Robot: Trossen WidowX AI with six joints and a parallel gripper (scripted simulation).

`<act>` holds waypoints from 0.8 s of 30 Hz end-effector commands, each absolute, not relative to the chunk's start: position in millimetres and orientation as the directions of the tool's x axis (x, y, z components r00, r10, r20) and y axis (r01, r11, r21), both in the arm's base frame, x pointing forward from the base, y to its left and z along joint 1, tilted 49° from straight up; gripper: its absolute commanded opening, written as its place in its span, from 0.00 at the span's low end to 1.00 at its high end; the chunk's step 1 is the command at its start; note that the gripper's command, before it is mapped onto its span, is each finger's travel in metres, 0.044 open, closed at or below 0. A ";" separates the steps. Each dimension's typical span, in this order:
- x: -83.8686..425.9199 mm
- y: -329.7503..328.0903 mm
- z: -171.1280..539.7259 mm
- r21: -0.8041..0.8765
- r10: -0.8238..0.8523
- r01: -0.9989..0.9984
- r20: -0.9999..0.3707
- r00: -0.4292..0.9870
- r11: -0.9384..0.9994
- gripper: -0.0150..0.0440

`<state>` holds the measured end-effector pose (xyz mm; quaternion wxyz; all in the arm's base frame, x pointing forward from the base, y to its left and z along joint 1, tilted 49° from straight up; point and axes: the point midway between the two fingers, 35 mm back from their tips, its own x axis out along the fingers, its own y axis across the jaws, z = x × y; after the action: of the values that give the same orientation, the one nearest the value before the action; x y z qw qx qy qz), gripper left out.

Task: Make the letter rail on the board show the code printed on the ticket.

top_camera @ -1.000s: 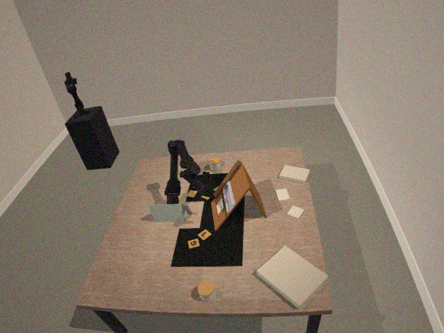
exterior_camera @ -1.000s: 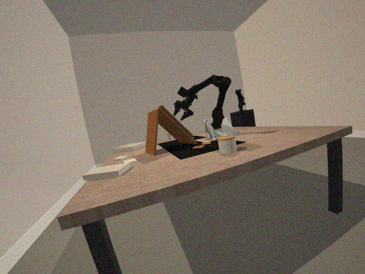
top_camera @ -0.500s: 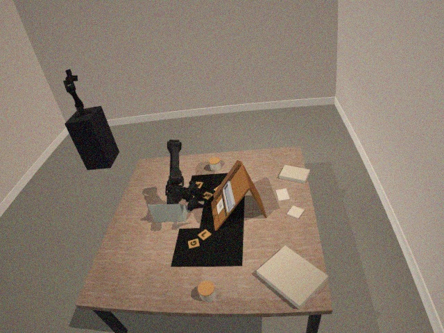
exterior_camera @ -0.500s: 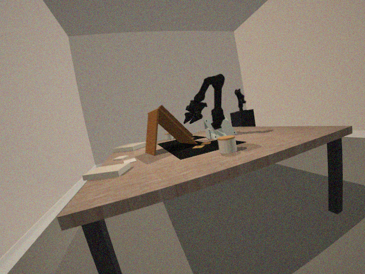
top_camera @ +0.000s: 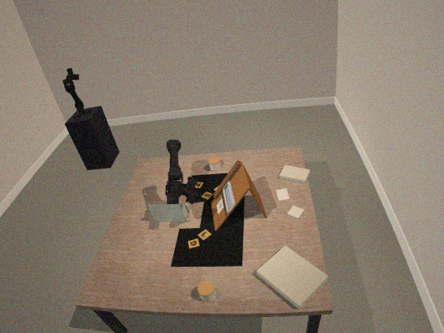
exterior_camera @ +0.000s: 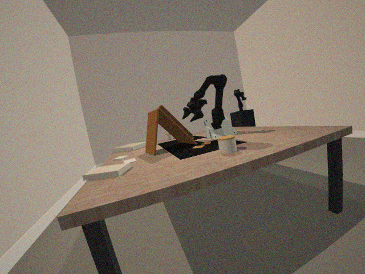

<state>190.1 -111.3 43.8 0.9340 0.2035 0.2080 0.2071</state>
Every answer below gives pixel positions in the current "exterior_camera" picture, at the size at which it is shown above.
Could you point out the white jar with wooden lid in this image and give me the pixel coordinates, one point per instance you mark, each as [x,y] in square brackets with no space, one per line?
[227,144]
[168,136]

